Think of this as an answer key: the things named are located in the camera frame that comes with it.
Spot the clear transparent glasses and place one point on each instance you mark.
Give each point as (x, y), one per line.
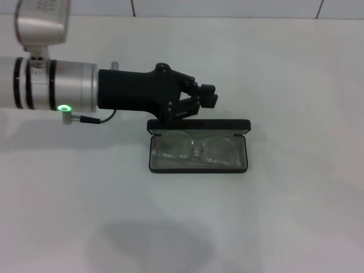
(196, 150)

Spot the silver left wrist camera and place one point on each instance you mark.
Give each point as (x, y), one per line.
(42, 25)

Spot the black glasses case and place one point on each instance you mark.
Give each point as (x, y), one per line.
(199, 170)

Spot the silver cylindrical connector plug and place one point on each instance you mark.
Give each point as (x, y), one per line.
(114, 65)

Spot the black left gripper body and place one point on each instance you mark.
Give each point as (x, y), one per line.
(128, 91)

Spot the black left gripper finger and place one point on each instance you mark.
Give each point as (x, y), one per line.
(207, 90)
(207, 102)

